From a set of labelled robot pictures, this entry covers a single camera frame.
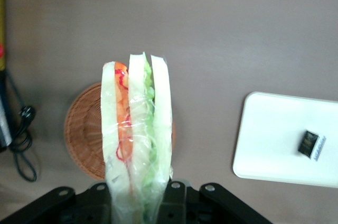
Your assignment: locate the black coiled power cable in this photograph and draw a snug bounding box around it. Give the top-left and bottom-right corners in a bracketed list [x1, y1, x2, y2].
[5, 70, 38, 183]

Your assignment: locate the black controller box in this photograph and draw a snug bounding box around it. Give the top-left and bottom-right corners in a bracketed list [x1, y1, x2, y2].
[0, 70, 14, 154]

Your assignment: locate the small black carton box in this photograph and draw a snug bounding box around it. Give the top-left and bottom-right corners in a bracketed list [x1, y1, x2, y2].
[297, 129, 326, 162]

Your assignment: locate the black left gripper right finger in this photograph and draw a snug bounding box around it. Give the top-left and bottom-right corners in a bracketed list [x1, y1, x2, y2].
[157, 179, 273, 224]

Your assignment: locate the plastic triangle sandwich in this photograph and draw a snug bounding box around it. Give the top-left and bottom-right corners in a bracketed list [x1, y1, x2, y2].
[101, 51, 175, 224]

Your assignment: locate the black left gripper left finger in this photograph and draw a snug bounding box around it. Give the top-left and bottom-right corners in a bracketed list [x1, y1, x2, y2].
[0, 182, 114, 224]

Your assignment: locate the beige plastic tray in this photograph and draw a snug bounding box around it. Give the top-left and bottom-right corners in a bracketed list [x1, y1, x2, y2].
[232, 91, 338, 189]

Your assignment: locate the brown wicker basket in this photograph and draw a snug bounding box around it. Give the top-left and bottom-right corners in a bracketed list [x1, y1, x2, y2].
[63, 82, 177, 181]

